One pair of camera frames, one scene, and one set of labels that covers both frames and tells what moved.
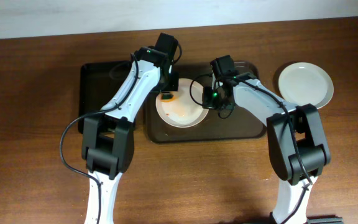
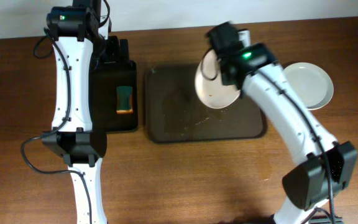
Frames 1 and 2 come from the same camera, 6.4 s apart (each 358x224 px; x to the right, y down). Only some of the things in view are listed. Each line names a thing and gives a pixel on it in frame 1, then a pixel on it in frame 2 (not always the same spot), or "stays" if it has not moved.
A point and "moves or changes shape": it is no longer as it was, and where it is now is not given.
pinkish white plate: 186,110 moves or changes shape
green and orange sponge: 168,98 moves or changes shape
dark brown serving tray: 242,124 stays
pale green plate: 301,83 stays
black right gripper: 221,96 -> 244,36
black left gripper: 168,94 -> 114,50
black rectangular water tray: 97,83 stays
